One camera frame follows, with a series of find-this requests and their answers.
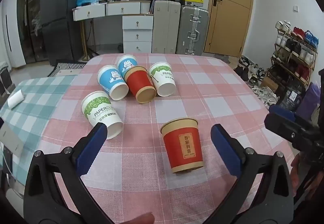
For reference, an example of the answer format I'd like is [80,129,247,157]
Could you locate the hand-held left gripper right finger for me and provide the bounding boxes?
[211,124,295,224]

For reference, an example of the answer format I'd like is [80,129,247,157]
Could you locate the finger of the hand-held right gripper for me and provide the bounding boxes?
[264,112,304,149]
[269,105,297,122]

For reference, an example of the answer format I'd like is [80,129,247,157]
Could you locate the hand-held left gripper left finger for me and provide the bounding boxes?
[23,123,119,224]

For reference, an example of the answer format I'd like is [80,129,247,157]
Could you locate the red cup with gold label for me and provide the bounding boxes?
[160,118,205,175]

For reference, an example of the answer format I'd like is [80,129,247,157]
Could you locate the white green paper cup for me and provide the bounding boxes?
[81,91,124,140]
[148,62,176,97]

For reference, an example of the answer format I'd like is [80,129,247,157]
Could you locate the blue white paper cup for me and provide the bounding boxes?
[97,65,129,101]
[117,55,139,75]

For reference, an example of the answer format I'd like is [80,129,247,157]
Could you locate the plain red paper cup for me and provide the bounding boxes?
[124,65,157,104]

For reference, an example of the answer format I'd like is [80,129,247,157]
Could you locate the person's right hand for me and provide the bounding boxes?
[290,152,324,201]

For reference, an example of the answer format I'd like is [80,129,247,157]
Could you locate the person's left hand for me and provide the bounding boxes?
[111,212,155,224]

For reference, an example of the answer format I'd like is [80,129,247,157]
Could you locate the black plastic bag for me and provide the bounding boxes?
[278,87,305,113]

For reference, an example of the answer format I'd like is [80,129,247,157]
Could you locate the purple bag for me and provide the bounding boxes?
[295,81,322,121]

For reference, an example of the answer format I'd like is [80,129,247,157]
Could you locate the pile of shoes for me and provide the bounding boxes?
[232,55,280,111]

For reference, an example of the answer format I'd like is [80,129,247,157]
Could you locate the wooden shoe rack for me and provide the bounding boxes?
[269,29,318,89]

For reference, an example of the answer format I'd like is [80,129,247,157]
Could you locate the pink plaid tablecloth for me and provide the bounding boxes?
[42,53,297,224]

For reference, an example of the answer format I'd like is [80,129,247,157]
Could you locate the teal plaid cloth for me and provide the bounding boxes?
[0,74,79,190]

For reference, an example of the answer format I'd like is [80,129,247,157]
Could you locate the rows of shoes on rack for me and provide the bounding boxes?
[275,20,319,80]

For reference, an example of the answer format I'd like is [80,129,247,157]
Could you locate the striped floor mat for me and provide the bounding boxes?
[48,61,87,77]

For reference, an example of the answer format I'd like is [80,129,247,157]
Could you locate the white paper roll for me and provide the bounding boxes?
[7,90,26,108]

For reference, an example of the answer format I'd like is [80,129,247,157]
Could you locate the wooden door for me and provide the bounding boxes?
[203,0,255,58]

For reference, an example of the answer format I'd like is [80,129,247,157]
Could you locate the silver suitcase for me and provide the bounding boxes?
[176,5,209,56]

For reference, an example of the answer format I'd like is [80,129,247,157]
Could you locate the white drawer cabinet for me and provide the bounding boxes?
[122,15,154,54]

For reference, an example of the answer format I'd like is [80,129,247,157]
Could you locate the black refrigerator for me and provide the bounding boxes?
[40,0,87,66]

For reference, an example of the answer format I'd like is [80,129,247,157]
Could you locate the beige suitcase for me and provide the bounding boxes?
[152,0,181,54]

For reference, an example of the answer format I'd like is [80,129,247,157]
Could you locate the white desk with drawers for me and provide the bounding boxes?
[72,0,155,22]

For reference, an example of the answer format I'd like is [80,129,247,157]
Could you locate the yellow black shoe box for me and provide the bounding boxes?
[181,0,204,8]

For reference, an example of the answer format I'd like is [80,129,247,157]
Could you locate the dark glass cabinet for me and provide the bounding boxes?
[16,0,49,64]

